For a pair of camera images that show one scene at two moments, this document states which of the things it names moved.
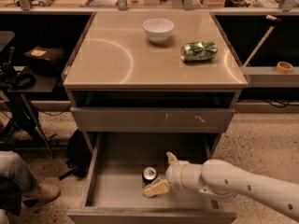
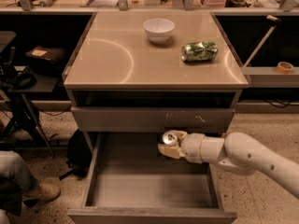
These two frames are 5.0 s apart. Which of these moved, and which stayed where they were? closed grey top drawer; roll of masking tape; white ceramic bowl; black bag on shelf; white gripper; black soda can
Moved: black soda can; white gripper
Stayed: roll of masking tape; closed grey top drawer; black bag on shelf; white ceramic bowl
